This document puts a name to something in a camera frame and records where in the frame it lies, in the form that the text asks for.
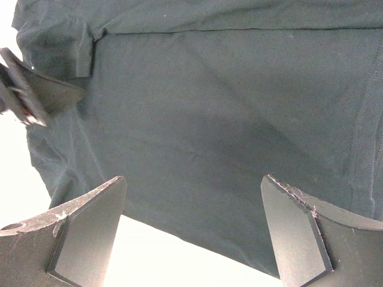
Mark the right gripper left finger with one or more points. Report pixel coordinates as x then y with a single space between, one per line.
68 245

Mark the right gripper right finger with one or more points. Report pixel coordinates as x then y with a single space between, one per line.
317 243

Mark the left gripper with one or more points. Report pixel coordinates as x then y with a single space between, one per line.
30 95

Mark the black t-shirt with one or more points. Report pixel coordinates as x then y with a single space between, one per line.
194 102

